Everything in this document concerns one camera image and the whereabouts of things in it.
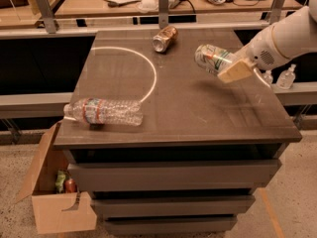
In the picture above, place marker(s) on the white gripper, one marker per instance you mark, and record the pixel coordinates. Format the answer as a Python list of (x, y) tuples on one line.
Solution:
[(259, 52)]

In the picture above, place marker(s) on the green white 7up can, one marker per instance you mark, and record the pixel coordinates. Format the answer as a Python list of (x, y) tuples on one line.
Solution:
[(213, 59)]

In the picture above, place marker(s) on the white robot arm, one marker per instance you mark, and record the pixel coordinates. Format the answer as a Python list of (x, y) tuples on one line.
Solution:
[(302, 25)]

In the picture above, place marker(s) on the orange soda can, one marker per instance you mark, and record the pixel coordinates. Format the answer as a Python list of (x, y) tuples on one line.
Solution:
[(164, 38)]

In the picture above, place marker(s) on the red can in box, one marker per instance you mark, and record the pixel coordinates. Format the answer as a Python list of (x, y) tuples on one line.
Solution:
[(70, 186)]

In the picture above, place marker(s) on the small clear bottle left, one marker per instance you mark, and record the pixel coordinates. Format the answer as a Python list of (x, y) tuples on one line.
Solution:
[(268, 78)]

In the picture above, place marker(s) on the small clear bottle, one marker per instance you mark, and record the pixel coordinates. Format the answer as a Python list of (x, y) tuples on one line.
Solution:
[(268, 78), (286, 78)]

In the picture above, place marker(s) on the small clear bottle right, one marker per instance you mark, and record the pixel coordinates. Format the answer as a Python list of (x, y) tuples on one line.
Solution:
[(286, 78)]

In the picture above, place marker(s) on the grey drawer cabinet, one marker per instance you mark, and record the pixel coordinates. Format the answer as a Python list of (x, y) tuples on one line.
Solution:
[(189, 115)]

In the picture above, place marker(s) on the white face mask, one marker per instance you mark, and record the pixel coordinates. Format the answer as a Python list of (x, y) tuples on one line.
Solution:
[(146, 6)]

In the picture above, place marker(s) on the middle grey drawer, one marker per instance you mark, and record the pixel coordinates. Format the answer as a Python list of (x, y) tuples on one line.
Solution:
[(173, 206)]

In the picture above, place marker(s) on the grey drawer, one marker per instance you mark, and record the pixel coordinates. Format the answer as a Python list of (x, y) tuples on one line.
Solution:
[(173, 206), (173, 175), (149, 226)]

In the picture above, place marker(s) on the clear plastic water bottle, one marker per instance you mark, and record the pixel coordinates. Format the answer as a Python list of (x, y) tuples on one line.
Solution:
[(97, 111)]

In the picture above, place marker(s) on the top grey drawer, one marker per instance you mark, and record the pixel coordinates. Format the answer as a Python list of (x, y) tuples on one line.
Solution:
[(173, 175)]

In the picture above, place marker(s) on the bottom grey drawer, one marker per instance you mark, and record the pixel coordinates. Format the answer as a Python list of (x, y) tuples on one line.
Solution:
[(149, 226)]

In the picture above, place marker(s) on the green snack bag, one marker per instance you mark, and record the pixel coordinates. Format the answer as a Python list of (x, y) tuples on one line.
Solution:
[(60, 179)]

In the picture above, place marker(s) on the brown cardboard box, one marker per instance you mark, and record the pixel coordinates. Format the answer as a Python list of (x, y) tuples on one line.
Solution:
[(54, 212)]

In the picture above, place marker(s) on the right metal bracket post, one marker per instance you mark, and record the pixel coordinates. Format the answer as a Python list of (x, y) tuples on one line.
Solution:
[(274, 14)]

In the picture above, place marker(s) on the metal bracket post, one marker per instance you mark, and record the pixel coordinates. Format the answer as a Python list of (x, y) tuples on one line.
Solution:
[(162, 13), (47, 16), (274, 14)]

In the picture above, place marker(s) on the middle metal bracket post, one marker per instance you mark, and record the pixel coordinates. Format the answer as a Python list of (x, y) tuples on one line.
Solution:
[(162, 13)]

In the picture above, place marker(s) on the left metal bracket post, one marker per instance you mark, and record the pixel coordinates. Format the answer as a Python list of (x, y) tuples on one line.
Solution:
[(47, 16)]

